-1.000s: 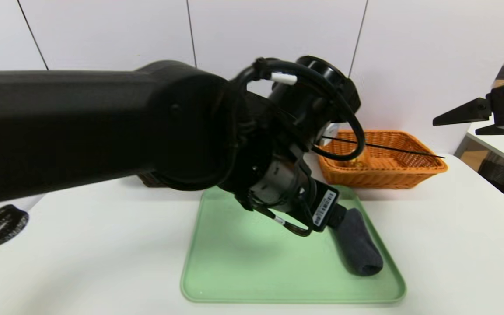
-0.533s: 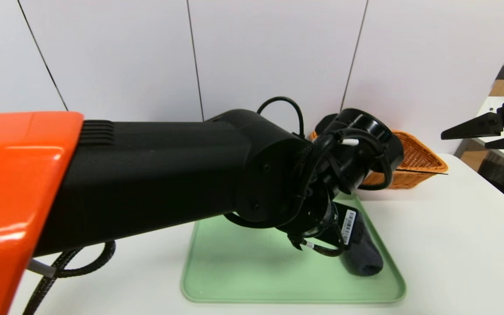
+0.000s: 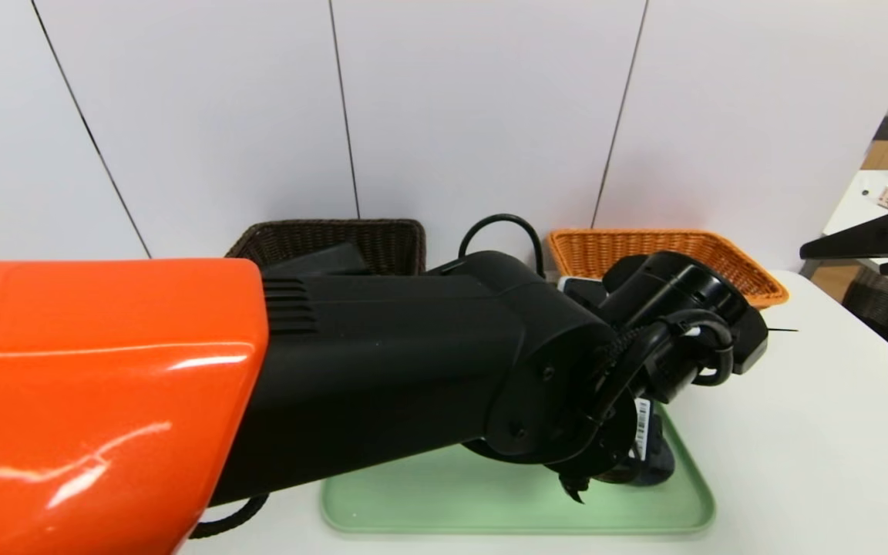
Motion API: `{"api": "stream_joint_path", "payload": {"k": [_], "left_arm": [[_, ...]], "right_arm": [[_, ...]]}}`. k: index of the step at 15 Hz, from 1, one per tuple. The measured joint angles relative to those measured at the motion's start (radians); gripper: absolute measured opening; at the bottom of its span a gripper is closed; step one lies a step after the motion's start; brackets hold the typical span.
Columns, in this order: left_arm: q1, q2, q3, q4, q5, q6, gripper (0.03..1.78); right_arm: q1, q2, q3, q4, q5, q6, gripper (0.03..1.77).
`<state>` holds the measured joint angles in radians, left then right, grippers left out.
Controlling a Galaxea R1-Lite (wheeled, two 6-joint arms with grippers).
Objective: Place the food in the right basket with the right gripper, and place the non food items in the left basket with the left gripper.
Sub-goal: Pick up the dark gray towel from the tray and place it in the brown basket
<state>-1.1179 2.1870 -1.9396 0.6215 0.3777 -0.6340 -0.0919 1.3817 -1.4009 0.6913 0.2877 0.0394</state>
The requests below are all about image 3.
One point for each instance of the light green plastic tray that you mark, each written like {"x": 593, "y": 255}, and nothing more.
{"x": 452, "y": 501}

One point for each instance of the thin black zip tie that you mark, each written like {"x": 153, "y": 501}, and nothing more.
{"x": 783, "y": 330}

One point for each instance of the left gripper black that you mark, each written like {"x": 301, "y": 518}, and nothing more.
{"x": 642, "y": 428}

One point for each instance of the white side table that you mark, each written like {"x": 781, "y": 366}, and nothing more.
{"x": 860, "y": 223}

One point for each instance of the dark brown wicker basket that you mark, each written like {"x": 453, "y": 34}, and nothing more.
{"x": 382, "y": 239}

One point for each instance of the orange wicker basket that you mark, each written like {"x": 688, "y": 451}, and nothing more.
{"x": 729, "y": 258}

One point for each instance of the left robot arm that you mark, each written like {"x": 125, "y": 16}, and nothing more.
{"x": 336, "y": 370}

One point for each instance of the black fabric pouch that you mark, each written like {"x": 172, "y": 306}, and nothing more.
{"x": 321, "y": 260}

